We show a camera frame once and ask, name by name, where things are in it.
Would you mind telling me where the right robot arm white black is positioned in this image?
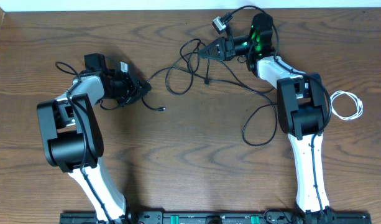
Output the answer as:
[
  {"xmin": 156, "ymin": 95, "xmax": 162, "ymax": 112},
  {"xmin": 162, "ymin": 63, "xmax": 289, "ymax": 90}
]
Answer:
[{"xmin": 200, "ymin": 12, "xmax": 331, "ymax": 223}]

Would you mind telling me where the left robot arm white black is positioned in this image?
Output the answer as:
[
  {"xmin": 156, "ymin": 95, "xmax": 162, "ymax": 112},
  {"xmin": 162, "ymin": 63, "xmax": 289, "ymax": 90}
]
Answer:
[{"xmin": 37, "ymin": 53, "xmax": 151, "ymax": 223}]

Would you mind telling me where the white cable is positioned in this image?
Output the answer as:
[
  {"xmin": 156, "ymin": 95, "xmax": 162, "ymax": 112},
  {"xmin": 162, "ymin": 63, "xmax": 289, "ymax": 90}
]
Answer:
[{"xmin": 329, "ymin": 90, "xmax": 364, "ymax": 121}]

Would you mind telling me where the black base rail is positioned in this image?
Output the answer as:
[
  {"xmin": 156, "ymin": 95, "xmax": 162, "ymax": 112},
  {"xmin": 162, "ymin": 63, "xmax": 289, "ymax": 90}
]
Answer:
[{"xmin": 59, "ymin": 211, "xmax": 373, "ymax": 224}]

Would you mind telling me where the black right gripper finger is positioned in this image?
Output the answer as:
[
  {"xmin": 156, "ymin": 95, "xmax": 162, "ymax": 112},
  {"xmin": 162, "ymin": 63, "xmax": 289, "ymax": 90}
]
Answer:
[
  {"xmin": 199, "ymin": 46, "xmax": 226, "ymax": 61},
  {"xmin": 203, "ymin": 37, "xmax": 226, "ymax": 52}
]

